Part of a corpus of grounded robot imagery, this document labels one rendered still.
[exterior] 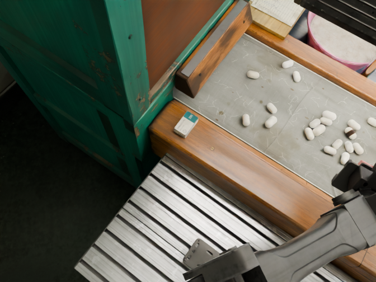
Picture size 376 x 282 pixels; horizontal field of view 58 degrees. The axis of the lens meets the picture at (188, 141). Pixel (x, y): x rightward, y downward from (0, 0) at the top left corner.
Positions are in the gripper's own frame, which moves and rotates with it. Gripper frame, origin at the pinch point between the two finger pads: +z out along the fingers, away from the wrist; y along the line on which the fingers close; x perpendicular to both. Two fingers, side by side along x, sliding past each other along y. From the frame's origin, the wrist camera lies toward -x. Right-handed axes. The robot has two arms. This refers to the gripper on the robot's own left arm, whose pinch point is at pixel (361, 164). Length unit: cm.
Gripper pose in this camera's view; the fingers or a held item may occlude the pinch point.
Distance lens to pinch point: 83.3
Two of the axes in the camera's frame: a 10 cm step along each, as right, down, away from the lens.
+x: -3.6, 7.6, 5.4
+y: -8.6, -5.0, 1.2
